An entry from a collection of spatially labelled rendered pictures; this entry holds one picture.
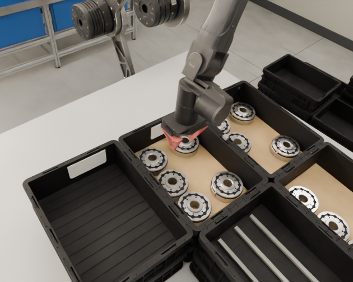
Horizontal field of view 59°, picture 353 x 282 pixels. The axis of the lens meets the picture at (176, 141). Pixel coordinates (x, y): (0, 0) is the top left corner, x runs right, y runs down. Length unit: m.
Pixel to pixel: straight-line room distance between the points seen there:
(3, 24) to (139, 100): 1.40
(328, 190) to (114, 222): 0.72
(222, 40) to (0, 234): 0.89
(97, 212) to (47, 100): 1.77
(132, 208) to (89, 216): 0.13
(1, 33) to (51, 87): 0.51
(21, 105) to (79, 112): 1.24
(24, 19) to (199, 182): 1.98
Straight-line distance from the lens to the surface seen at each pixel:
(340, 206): 1.18
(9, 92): 2.81
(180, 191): 0.98
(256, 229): 1.01
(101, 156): 1.02
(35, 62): 2.84
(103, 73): 2.86
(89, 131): 1.37
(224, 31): 0.67
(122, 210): 0.98
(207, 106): 0.66
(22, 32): 2.70
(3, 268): 1.12
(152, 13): 1.25
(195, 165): 1.09
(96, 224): 0.96
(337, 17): 4.02
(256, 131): 1.26
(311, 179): 1.20
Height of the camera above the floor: 1.68
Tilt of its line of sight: 48 degrees down
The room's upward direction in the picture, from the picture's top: 8 degrees clockwise
